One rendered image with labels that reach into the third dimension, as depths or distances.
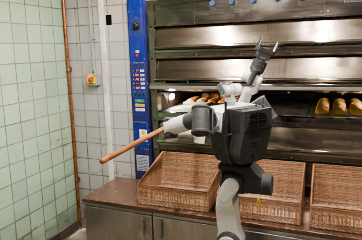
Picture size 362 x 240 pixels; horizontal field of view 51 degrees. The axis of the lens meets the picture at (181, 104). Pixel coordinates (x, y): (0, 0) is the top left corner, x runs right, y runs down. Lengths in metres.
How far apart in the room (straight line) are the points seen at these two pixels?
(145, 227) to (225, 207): 0.91
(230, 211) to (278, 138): 0.95
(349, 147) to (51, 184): 2.45
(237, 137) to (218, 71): 1.12
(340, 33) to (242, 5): 0.72
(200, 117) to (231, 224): 0.66
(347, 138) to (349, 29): 0.75
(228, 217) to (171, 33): 1.57
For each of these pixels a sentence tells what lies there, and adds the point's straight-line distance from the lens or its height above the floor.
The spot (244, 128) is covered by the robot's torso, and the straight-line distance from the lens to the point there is 1.87.
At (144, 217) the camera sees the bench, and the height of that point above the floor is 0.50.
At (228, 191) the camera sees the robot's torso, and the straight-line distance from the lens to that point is 2.10.
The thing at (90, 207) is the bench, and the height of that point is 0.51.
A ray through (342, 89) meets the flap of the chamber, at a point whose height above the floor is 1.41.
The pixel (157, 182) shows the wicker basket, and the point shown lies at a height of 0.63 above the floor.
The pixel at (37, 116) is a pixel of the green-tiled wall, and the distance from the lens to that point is 3.36.
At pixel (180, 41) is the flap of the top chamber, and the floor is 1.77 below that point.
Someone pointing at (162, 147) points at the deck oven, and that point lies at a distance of 3.25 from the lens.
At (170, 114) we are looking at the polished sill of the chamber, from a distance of 3.15.
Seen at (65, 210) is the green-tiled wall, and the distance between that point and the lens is 3.79.
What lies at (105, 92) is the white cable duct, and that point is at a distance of 3.40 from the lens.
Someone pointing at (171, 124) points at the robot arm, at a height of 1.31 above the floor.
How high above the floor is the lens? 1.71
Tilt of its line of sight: 8 degrees down
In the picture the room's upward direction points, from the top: 2 degrees counter-clockwise
